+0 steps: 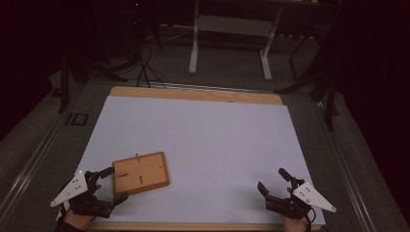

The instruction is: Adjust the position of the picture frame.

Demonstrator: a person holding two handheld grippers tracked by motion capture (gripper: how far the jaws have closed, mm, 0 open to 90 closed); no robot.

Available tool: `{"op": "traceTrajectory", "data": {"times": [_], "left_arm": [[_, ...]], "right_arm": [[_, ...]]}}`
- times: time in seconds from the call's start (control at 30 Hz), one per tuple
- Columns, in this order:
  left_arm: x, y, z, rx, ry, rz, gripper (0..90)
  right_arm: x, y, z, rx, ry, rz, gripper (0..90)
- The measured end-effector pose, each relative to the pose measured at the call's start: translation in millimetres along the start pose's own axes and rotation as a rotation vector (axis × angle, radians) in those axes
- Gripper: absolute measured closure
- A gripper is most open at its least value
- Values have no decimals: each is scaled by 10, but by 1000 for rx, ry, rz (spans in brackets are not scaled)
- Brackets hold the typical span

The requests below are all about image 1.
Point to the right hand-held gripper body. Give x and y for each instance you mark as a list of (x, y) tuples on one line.
[(309, 196)]

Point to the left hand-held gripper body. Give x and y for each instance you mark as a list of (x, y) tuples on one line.
[(74, 189)]

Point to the wooden picture frame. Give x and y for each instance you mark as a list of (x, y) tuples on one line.
[(145, 170)]

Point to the person's right hand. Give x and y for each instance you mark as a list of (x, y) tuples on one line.
[(296, 225)]

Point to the person's left hand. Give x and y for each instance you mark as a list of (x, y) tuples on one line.
[(79, 221)]

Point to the white table mat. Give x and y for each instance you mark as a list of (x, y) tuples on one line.
[(206, 145)]

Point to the black metal stand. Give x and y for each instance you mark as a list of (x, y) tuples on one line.
[(330, 103), (64, 87)]

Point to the metal floor rail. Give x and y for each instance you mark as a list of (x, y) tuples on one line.
[(30, 167), (346, 174)]

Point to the white metal desk frame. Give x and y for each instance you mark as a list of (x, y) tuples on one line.
[(233, 25)]

